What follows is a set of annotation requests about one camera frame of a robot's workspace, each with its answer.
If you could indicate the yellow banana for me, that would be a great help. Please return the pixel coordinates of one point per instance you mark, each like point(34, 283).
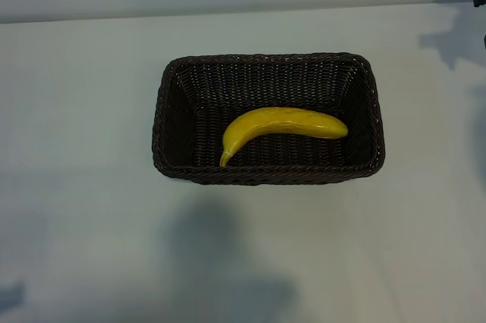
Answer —
point(284, 121)

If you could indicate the dark brown wicker basket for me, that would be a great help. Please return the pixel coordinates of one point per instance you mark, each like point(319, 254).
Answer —
point(266, 83)

